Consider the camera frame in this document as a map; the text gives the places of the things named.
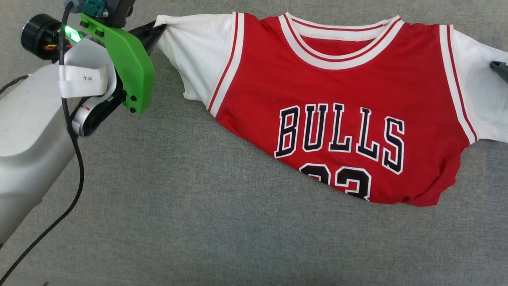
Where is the red and white Bulls jersey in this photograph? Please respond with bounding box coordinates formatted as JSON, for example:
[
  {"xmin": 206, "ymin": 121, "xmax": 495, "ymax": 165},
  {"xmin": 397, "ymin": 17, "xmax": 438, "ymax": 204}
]
[{"xmin": 155, "ymin": 12, "xmax": 508, "ymax": 207}]

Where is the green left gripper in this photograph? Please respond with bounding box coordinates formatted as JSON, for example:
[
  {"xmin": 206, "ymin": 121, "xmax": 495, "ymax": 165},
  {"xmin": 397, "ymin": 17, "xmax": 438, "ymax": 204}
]
[{"xmin": 79, "ymin": 13, "xmax": 167, "ymax": 115}]

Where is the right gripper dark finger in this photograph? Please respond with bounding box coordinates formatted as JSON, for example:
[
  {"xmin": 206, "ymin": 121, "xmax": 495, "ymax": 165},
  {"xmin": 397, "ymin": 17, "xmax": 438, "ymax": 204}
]
[{"xmin": 490, "ymin": 61, "xmax": 508, "ymax": 84}]

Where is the white label tape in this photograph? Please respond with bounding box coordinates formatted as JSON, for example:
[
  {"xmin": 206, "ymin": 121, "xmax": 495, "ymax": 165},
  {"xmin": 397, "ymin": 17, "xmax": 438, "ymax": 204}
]
[{"xmin": 58, "ymin": 65, "xmax": 108, "ymax": 99}]

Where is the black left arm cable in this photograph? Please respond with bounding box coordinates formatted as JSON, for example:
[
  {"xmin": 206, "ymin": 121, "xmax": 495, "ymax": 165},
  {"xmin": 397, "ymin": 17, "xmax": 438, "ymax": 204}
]
[{"xmin": 0, "ymin": 0, "xmax": 86, "ymax": 286}]

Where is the teal left camera connector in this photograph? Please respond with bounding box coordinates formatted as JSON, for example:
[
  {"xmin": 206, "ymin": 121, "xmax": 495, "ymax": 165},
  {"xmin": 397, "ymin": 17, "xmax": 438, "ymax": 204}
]
[{"xmin": 73, "ymin": 0, "xmax": 108, "ymax": 18}]

